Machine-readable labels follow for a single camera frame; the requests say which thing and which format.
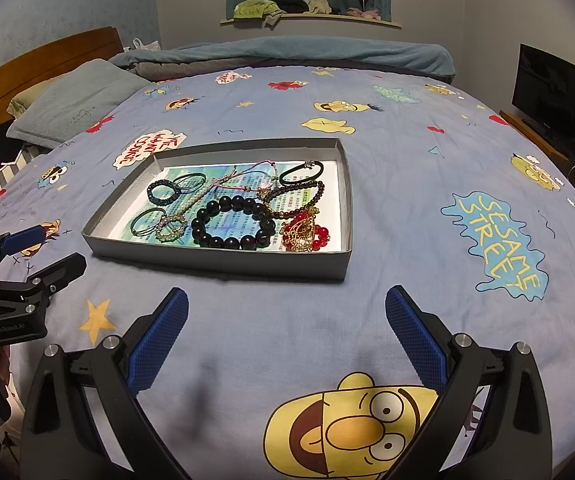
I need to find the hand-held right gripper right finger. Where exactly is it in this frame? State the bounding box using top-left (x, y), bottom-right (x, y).
top-left (382, 285), bottom-right (553, 480)

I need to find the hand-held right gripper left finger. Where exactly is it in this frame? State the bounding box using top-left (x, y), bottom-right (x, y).
top-left (20, 287), bottom-right (193, 480)

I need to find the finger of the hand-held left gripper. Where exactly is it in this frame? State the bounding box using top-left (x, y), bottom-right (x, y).
top-left (0, 252), bottom-right (88, 311)
top-left (0, 225), bottom-right (46, 273)

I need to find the thin green hoop bracelet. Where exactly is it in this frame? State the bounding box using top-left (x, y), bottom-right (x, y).
top-left (130, 207), bottom-right (167, 237)
top-left (172, 171), bottom-right (209, 194)

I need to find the grey cardboard box lid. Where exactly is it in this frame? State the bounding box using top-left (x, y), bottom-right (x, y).
top-left (81, 137), bottom-right (353, 282)

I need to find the large dark bead bracelet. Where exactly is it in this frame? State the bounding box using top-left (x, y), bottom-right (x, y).
top-left (190, 194), bottom-right (277, 252)

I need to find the white printed cloth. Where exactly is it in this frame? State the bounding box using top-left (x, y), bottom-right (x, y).
top-left (0, 345), bottom-right (33, 466)

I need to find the printed paper sheet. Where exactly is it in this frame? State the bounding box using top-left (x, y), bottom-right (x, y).
top-left (108, 157), bottom-right (341, 252)

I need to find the green pillow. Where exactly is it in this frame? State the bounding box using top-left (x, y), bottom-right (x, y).
top-left (8, 77), bottom-right (63, 116)

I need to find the grey pillow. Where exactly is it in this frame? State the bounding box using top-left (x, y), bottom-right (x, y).
top-left (6, 58), bottom-right (151, 148)

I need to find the blue cartoon printed bedsheet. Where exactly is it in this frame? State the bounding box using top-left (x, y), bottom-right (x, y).
top-left (0, 62), bottom-right (575, 480)

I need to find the wooden headboard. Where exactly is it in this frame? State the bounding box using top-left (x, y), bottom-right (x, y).
top-left (0, 26), bottom-right (123, 136)

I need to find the grey blanket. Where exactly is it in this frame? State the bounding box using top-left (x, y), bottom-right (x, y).
top-left (132, 60), bottom-right (228, 82)

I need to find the wooden television stand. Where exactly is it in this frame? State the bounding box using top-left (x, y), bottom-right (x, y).
top-left (499, 110), bottom-right (571, 161)

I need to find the black television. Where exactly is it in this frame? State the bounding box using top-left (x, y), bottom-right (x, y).
top-left (511, 44), bottom-right (575, 153)

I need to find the blue duvet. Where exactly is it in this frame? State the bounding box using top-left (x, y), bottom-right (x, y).
top-left (110, 36), bottom-right (455, 81)

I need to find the green cloth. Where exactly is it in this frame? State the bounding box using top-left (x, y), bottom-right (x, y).
top-left (234, 0), bottom-right (281, 20)

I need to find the window sill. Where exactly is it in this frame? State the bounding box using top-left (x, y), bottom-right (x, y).
top-left (220, 12), bottom-right (402, 30)

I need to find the pearl bead bracelet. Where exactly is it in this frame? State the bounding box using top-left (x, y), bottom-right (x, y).
top-left (154, 185), bottom-right (221, 244)

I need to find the teal bead bracelet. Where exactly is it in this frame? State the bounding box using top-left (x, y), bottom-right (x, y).
top-left (146, 180), bottom-right (182, 207)

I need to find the red bead gold ornament bracelet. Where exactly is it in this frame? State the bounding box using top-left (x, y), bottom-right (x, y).
top-left (279, 209), bottom-right (331, 254)

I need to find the small brown bead bracelet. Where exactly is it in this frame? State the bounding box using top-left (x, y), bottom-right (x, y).
top-left (262, 180), bottom-right (327, 222)

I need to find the pink cord bracelet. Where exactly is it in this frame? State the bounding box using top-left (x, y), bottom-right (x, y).
top-left (209, 159), bottom-right (279, 195)

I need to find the black cord bracelet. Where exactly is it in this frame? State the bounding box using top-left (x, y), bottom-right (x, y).
top-left (278, 160), bottom-right (325, 186)

